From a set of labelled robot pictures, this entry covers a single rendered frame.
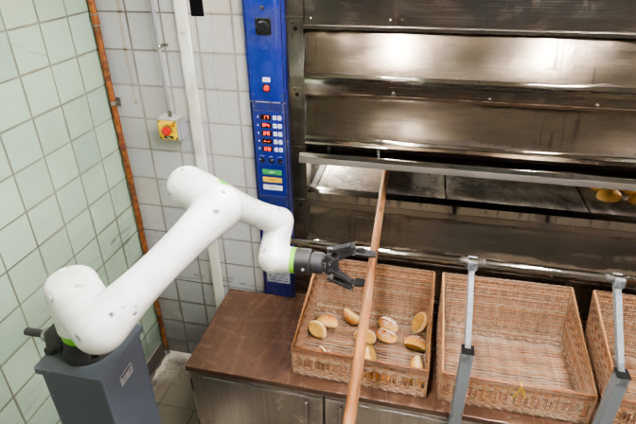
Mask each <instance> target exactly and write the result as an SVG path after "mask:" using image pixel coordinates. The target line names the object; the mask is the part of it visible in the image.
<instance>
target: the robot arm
mask: <svg viewBox="0 0 636 424"><path fill-rule="evenodd" d="M167 193H168V196H169V197H170V199H171V200H172V201H173V202H174V203H176V204H178V205H180V206H181V207H183V208H185V209H187V211H186V212H185V213H184V215H183V216H182V217H181V218H180V219H179V220H178V221H177V222H176V223H175V224H174V225H173V227H172V228H171V229H170V230H169V231H168V232H167V233H166V234H165V235H164V236H163V237H162V238H161V239H160V240H159V241H158V242H157V243H156V244H155V245H154V246H153V247H152V248H151V249H150V250H149V251H148V252H147V253H146V254H145V255H144V256H143V257H141V258H140V259H139V260H138V261H137V262H136V263H135V264H134V265H133V266H132V267H131V268H130V269H129V270H128V271H127V272H125V273H124V274H123V275H121V276H120V277H119V278H118V279H117V280H116V281H115V282H113V283H112V284H111V285H110V286H109V287H107V288H106V287H105V286H104V284H103V283H102V281H101V280H100V278H99V276H98V275H97V273H96V272H95V271H94V270H93V269H92V268H90V267H88V266H84V265H73V266H68V267H65V268H62V269H60V270H58V271H56V272H55V273H53V274H52V275H51V276H49V277H48V278H47V279H46V281H45V283H44V289H43V291H44V298H45V301H46V304H47V306H48V308H49V311H50V314H51V317H52V320H53V322H54V323H53V324H52V325H51V327H46V328H45V329H38V328H33V327H26V328H25V330H24V334H25V335H27V336H33V337H39V338H41V340H42V341H43V342H45V348H44V353H45V355H50V356H52V355H55V354H57V353H60V352H61V356H62V359H63V361H64V362H66V363H67V364H69V365H72V366H86V365H90V364H93V363H96V362H99V361H101V360H103V359H105V358H106V357H107V356H109V355H110V354H111V353H112V352H113V351H114V350H115V349H116V348H118V347H119V346H120V345H121V344H122V343H123V342H124V340H125V339H126V337H127V336H128V335H129V333H130V332H131V331H132V329H133V328H134V326H135V325H136V324H137V322H138V321H139V320H140V319H141V317H142V316H143V315H144V314H145V312H146V311H147V310H148V309H149V308H150V306H151V305H152V304H153V303H154V301H155V300H156V299H157V298H158V297H159V296H160V295H161V293H162V292H163V291H164V290H165V289H166V288H167V287H168V286H169V285H170V283H171V282H172V281H173V280H174V279H175V278H176V277H177V276H178V275H179V274H180V273H181V272H182V271H183V270H184V269H185V268H186V267H187V266H188V265H189V264H190V263H191V262H192V261H193V260H194V259H195V258H196V257H197V256H199V255H200V254H201V253H202V252H203V251H204V250H205V249H206V248H207V247H208V246H210V245H211V244H212V243H213V242H214V241H215V240H217V239H218V238H219V237H220V236H222V235H223V234H224V233H225V232H227V231H228V230H229V229H231V228H232V227H233V226H234V225H236V224H237V223H238V221H239V222H242V223H245V224H248V225H251V226H254V227H255V228H257V229H260V230H263V236H262V240H261V244H260V248H259V251H258V255H257V261H258V264H259V266H260V268H261V269H262V270H263V271H265V272H267V273H269V274H277V273H290V274H305V275H311V273H313V274H327V282H332V283H335V284H337V285H339V286H341V287H343V288H346V289H348V290H350V291H352V290H353V288H354V287H364V284H365V279H361V278H355V279H353V278H351V277H350V276H348V275H347V274H345V273H344V272H342V271H341V269H340V268H339V262H340V260H342V259H344V258H346V257H348V256H351V255H353V254H355V256H366V257H374V258H376V255H377V251H369V250H366V249H364V248H357V247H356V246H355V242H348V243H345V244H341V245H337V246H328V247H327V254H325V253H321V252H314V251H313V249H309V248H300V247H291V246H290V241H291V235H292V228H293V222H294V220H293V216H292V213H291V212H290V211H289V210H288V209H286V208H284V207H280V206H276V205H272V204H269V203H264V202H263V201H260V200H258V199H256V198H254V197H252V196H250V195H248V194H246V193H244V192H242V191H240V190H239V189H237V188H235V187H234V186H232V185H230V184H229V183H227V182H226V181H224V180H221V179H219V178H217V177H216V176H214V175H212V174H210V173H208V172H205V171H203V170H201V169H199V168H195V167H193V166H183V167H180V168H176V169H175V170H174V171H172V172H171V174H170V175H169V177H168V180H167ZM341 251H344V252H342V253H340V254H337V255H335V256H334V255H333V254H332V253H338V252H341ZM336 272H337V273H336ZM333 274H334V275H335V276H334V275H333ZM337 276H338V277H337ZM339 277H340V278H339Z"/></svg>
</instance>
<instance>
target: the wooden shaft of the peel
mask: <svg viewBox="0 0 636 424"><path fill-rule="evenodd" d="M388 175H389V170H385V169H384V170H383V171H382V176H381V183H380V194H379V199H378V206H377V212H376V217H375V224H374V230H373V236H372V242H371V248H370V251H377V255H376V258H374V257H369V259H368V266H367V272H366V278H365V284H364V290H363V296H362V307H361V313H360V319H359V325H358V331H357V337H356V343H355V349H354V355H353V361H352V367H351V373H350V379H349V385H348V391H347V397H346V403H345V409H344V420H343V424H356V417H357V410H358V403H359V395H360V389H361V381H362V368H363V361H364V353H365V347H366V339H367V332H368V325H369V317H370V310H371V303H372V296H373V289H374V282H375V274H376V268H377V260H378V253H379V246H380V232H381V226H382V218H383V211H384V204H385V197H386V189H387V183H388Z"/></svg>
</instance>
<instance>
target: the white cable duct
mask: <svg viewBox="0 0 636 424"><path fill-rule="evenodd" d="M173 7H174V13H175V20H176V26H177V33H178V40H179V46H180V53H181V60H182V67H183V73H184V81H185V93H186V100H187V107H188V113H189V120H190V127H191V133H192V140H193V147H194V153H195V160H196V167H197V168H199V169H201V170H203V171H205V172H208V168H207V161H206V154H205V146H204V139H203V125H202V118H201V110H200V103H199V96H198V88H197V81H196V74H195V66H194V60H193V52H192V44H191V37H190V30H189V22H188V15H187V8H186V0H173ZM208 254H209V260H210V267H211V273H212V280H213V287H214V293H215V300H216V307H217V310H218V308H219V306H220V305H221V302H222V300H223V299H224V292H223V285H222V277H221V264H220V256H219V249H218V242H217V241H216V240H215V241H214V242H213V243H212V244H211V245H210V246H208Z"/></svg>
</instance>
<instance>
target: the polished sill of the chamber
mask: <svg viewBox="0 0 636 424"><path fill-rule="evenodd" d="M379 194H380V193H379V192H370V191H360V190H350V189H340V188H330V187H319V186H310V187H309V190H308V200H316V201H326V202H335V203H353V204H363V205H373V206H378V199H379ZM384 207H392V208H401V209H411V210H420V211H430V212H439V213H449V214H458V215H468V216H477V217H487V218H496V219H506V220H515V221H533V222H543V223H551V224H561V225H571V226H580V227H590V228H599V229H609V230H618V231H628V232H636V217H631V216H620V215H611V214H600V213H591V212H580V211H570V210H560V209H550V208H540V207H530V206H520V205H510V204H499V203H480V202H471V201H460V200H451V199H440V198H431V197H420V196H410V195H400V194H390V193H386V197H385V204H384Z"/></svg>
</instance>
